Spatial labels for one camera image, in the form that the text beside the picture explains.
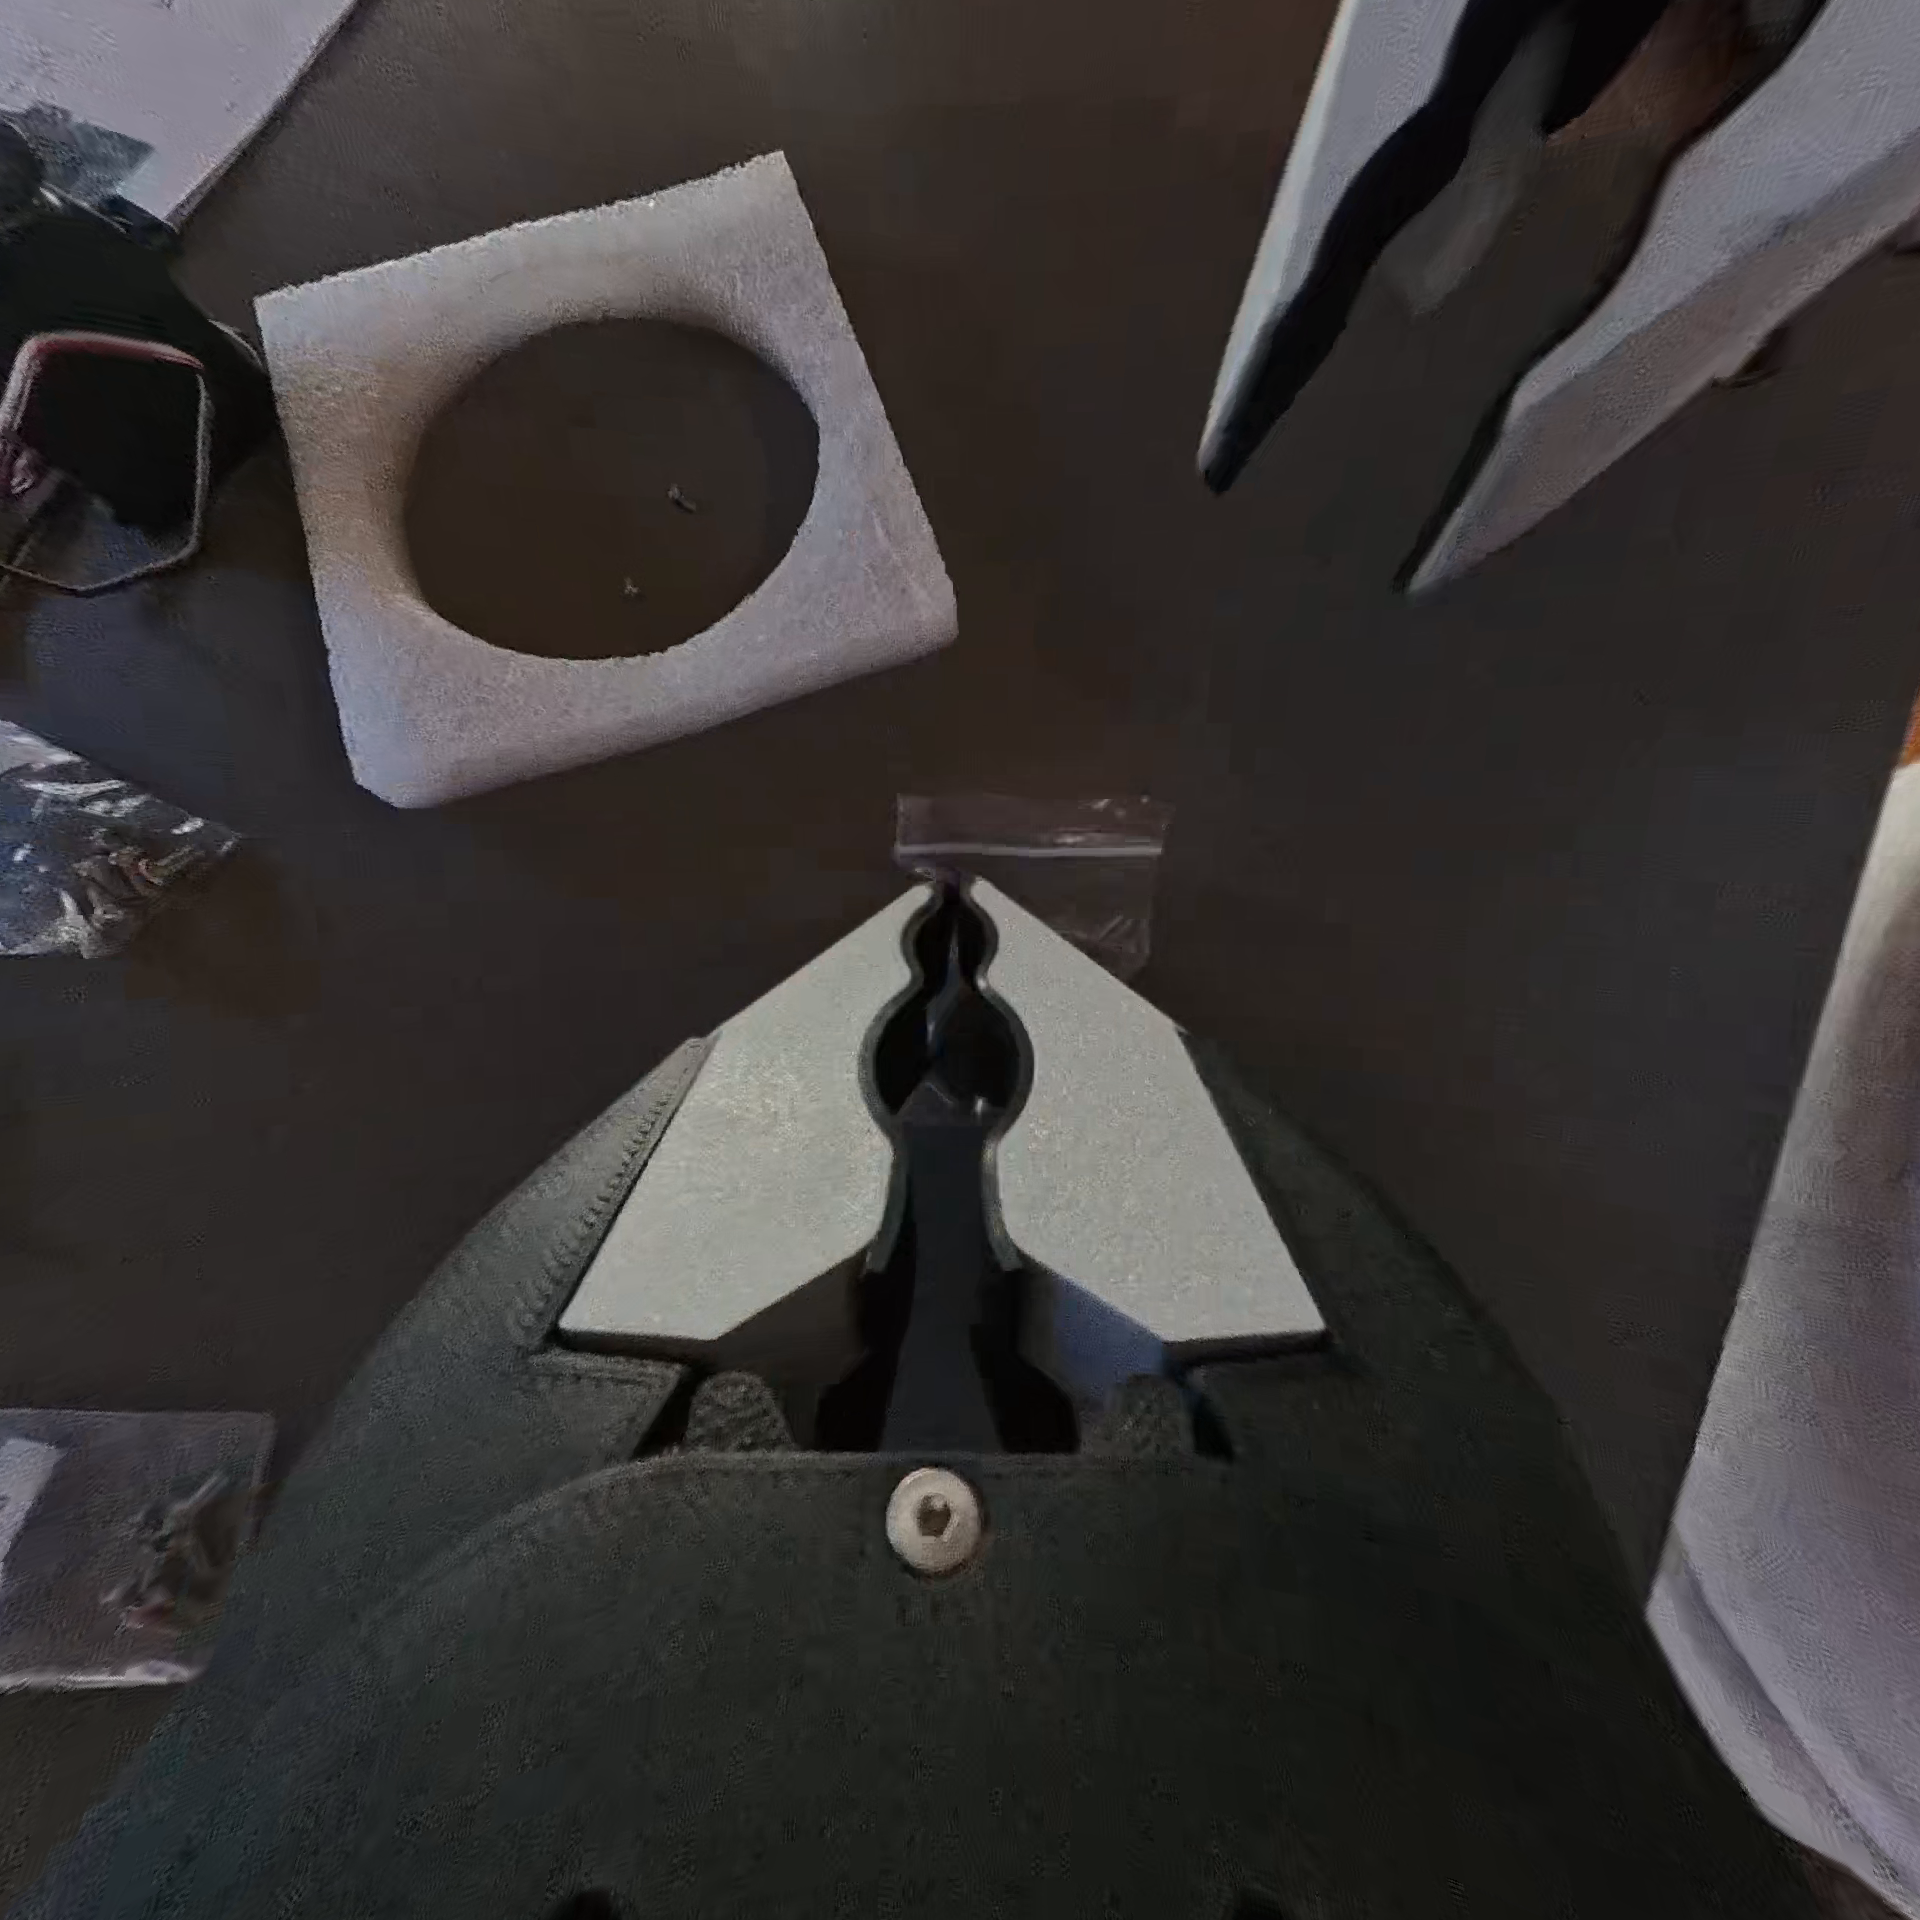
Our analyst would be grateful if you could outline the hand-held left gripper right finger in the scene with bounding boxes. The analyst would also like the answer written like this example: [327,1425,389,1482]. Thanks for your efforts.
[957,879,1329,1397]

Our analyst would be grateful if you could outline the person's white shirt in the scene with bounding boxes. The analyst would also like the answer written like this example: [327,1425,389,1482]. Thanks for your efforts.
[1649,703,1920,1920]

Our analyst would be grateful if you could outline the printed instruction sheet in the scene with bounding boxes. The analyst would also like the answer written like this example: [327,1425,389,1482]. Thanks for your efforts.
[0,0,361,226]

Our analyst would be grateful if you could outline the white foam square with hole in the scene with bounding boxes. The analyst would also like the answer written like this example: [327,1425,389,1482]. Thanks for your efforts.
[251,150,963,812]

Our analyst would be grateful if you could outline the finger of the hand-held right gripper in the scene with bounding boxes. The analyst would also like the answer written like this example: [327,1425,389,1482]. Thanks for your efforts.
[1394,0,1920,599]
[1197,0,1673,495]

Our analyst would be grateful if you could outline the scattered clear screw bags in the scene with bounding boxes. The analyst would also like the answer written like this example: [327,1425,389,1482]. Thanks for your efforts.
[0,720,276,1689]

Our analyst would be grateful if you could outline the dark brown desk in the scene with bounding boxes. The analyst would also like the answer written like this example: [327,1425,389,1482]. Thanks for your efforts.
[0,0,1920,1920]

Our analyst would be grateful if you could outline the small clear zip bag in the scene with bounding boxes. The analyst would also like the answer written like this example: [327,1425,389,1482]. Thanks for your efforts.
[897,790,1172,981]

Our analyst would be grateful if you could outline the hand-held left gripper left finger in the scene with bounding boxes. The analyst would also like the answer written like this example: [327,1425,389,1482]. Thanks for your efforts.
[559,882,952,1420]

